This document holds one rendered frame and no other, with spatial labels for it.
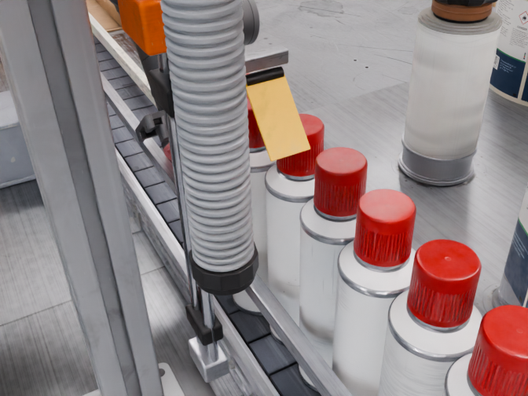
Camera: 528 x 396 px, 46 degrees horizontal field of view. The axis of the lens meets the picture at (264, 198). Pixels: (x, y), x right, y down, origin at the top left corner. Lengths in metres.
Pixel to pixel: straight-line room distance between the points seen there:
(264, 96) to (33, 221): 0.47
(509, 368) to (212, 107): 0.17
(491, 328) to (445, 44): 0.41
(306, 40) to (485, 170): 0.57
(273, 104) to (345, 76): 0.69
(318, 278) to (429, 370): 0.11
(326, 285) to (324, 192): 0.07
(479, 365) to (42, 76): 0.26
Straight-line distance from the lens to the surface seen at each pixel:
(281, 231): 0.46
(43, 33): 0.35
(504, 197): 0.74
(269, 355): 0.54
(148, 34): 0.34
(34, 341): 0.66
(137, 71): 0.94
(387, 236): 0.35
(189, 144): 0.26
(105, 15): 1.43
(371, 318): 0.38
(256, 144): 0.47
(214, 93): 0.25
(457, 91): 0.68
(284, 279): 0.49
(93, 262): 0.42
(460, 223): 0.69
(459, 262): 0.33
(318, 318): 0.45
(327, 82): 1.08
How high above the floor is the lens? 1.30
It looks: 36 degrees down
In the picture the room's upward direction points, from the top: 2 degrees counter-clockwise
